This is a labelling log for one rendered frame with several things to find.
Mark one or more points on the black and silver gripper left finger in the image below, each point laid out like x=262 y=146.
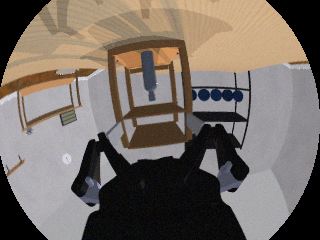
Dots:
x=85 y=185

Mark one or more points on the blue-grey bottle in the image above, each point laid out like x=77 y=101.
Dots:
x=149 y=75

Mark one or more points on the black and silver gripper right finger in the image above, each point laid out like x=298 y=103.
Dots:
x=232 y=169

